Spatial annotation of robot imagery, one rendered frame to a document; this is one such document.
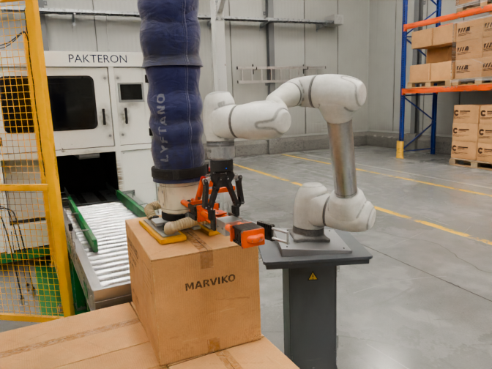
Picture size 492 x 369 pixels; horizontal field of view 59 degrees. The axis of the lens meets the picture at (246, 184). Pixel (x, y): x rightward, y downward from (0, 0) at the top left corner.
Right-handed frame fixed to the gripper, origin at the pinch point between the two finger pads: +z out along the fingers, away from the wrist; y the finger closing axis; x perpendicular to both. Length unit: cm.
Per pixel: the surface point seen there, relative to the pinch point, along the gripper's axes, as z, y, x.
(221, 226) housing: 0.4, 3.4, 5.7
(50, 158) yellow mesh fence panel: -10, 45, -152
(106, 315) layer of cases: 53, 33, -61
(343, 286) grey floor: 107, -153, -129
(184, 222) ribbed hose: 5.0, 6.5, -22.3
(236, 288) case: 30.1, -8.0, -10.0
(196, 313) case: 36.2, 7.9, -10.8
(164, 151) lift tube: -20.6, 8.9, -34.8
